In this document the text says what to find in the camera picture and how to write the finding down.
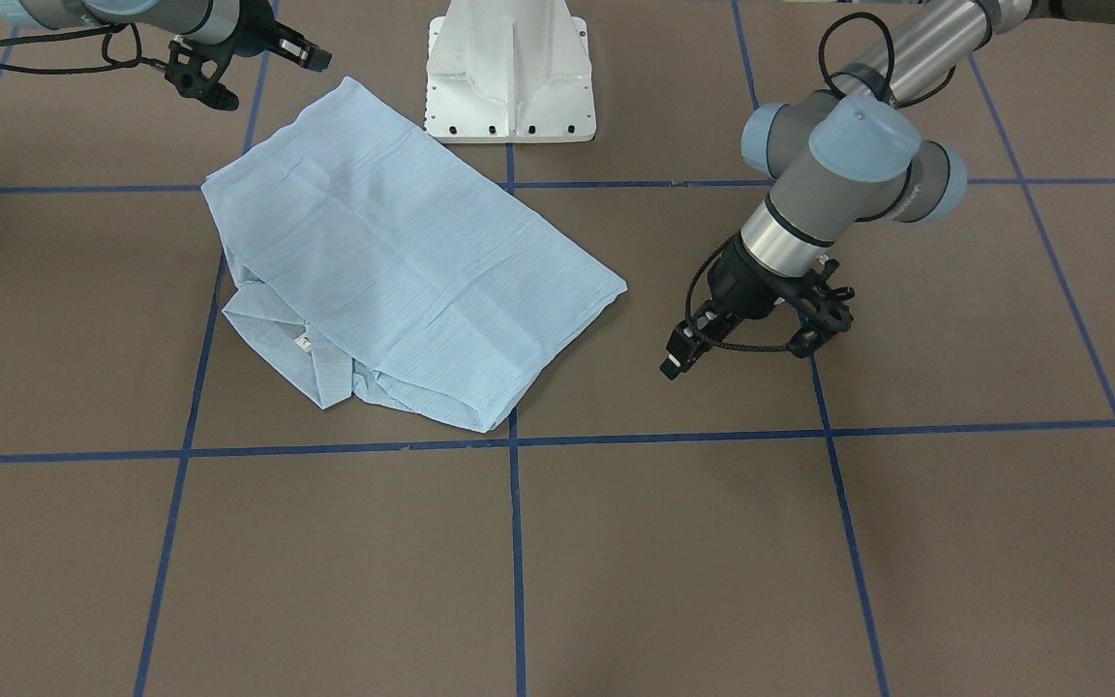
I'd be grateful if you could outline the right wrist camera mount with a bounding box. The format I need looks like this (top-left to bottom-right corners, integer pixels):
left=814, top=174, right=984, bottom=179
left=163, top=37, right=240, bottom=113

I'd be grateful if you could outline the light blue button-up shirt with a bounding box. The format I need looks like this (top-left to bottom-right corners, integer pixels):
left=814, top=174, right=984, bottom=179
left=201, top=76, right=627, bottom=433

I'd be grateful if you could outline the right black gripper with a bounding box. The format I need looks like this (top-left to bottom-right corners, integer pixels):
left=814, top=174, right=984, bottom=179
left=230, top=1, right=332, bottom=74

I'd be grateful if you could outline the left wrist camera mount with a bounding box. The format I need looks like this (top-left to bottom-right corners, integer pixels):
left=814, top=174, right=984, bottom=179
left=786, top=255, right=856, bottom=358

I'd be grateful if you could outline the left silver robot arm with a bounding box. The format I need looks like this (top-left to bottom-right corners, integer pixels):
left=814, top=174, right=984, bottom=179
left=660, top=1, right=1115, bottom=379

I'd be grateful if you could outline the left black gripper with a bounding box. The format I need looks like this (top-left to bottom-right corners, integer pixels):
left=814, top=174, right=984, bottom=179
left=659, top=235, right=781, bottom=380

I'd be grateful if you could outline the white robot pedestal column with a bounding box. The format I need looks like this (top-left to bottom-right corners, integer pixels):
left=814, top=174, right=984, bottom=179
left=421, top=1, right=597, bottom=144

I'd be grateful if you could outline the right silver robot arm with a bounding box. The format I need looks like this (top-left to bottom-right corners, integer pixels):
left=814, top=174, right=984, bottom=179
left=0, top=1, right=331, bottom=72

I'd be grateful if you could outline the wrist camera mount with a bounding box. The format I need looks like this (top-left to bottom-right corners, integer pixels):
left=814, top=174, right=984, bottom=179
left=163, top=37, right=240, bottom=113
left=786, top=255, right=856, bottom=358

